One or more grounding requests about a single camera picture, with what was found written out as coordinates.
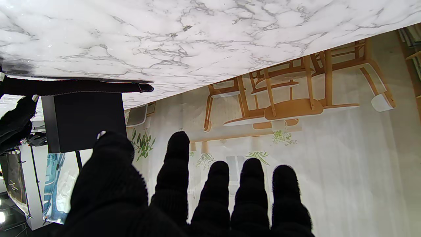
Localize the black belt storage box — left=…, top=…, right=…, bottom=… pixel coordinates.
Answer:
left=41, top=92, right=127, bottom=153

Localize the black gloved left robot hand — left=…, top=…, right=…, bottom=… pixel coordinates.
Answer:
left=54, top=131, right=314, bottom=237

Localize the printed room scene backdrop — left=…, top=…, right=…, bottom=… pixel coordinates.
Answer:
left=123, top=25, right=421, bottom=237

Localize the blue white plastic sheet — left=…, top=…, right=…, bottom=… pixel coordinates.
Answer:
left=43, top=151, right=86, bottom=224

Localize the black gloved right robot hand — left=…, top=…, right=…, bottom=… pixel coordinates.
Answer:
left=0, top=95, right=39, bottom=155

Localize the dark brown braided belt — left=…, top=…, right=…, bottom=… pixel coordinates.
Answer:
left=0, top=76, right=154, bottom=96

